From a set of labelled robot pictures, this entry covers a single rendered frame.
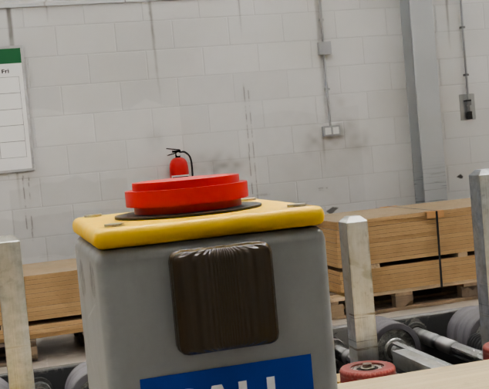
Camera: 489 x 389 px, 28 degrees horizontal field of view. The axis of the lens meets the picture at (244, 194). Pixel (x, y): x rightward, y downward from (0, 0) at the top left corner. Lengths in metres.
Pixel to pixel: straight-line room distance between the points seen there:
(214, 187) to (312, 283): 0.04
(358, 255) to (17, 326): 0.52
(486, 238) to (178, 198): 1.31
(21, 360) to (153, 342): 1.13
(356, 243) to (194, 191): 1.20
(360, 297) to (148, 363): 1.23
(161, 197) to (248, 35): 7.51
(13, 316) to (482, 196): 0.74
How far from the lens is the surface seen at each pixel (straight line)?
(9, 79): 7.46
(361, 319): 1.51
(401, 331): 1.99
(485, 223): 1.59
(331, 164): 7.94
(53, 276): 6.21
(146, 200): 0.30
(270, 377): 0.29
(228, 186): 0.30
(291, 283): 0.29
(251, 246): 0.28
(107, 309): 0.28
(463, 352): 1.92
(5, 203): 7.46
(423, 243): 6.84
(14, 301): 1.39
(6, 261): 1.39
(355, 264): 1.49
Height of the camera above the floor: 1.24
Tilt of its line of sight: 3 degrees down
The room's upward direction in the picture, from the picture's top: 5 degrees counter-clockwise
